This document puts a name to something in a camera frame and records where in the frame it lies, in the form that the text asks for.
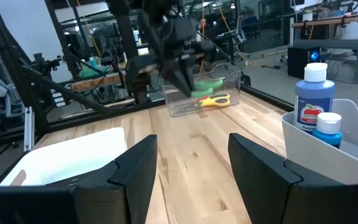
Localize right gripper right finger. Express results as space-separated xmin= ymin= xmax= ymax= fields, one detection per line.
xmin=227 ymin=133 xmax=345 ymax=224

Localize grey office chair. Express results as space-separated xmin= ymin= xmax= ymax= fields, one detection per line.
xmin=225 ymin=14 xmax=249 ymax=45

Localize silver aluminium extrusion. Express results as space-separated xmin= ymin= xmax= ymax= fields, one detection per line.
xmin=23 ymin=106 xmax=36 ymax=152

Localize large blue paint bottle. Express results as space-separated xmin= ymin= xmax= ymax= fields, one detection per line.
xmin=293 ymin=62 xmax=336 ymax=134

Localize clear plastic container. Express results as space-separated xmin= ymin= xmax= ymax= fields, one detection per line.
xmin=161 ymin=63 xmax=242 ymax=118

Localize wooden top desk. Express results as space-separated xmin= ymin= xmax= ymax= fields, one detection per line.
xmin=291 ymin=11 xmax=358 ymax=85

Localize green-handled scissors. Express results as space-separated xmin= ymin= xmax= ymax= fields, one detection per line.
xmin=190 ymin=78 xmax=225 ymax=99

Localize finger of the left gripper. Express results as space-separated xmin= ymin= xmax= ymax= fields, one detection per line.
xmin=177 ymin=60 xmax=195 ymax=97
xmin=162 ymin=63 xmax=190 ymax=96

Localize small blue paint bottle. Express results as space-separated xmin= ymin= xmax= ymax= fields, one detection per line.
xmin=311 ymin=112 xmax=343 ymax=149

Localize grey plastic bin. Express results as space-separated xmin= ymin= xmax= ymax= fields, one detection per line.
xmin=280 ymin=98 xmax=358 ymax=187

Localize wooden workbench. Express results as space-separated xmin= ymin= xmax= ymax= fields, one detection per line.
xmin=71 ymin=63 xmax=163 ymax=93

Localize yellow-handled scissors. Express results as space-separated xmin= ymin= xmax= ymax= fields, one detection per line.
xmin=170 ymin=92 xmax=231 ymax=113

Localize person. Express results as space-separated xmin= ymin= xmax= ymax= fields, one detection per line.
xmin=197 ymin=17 xmax=208 ymax=35

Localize teal green bag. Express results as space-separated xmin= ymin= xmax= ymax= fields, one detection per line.
xmin=79 ymin=58 xmax=113 ymax=79

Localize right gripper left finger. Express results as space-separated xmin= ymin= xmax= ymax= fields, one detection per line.
xmin=47 ymin=134 xmax=158 ymax=224

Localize white plastic bin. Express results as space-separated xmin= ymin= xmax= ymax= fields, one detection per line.
xmin=0 ymin=126 xmax=128 ymax=187

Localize black computer tower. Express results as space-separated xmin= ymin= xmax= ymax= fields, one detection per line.
xmin=287 ymin=46 xmax=322 ymax=80

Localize black metal rig frame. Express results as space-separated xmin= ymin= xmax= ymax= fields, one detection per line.
xmin=0 ymin=0 xmax=295 ymax=150

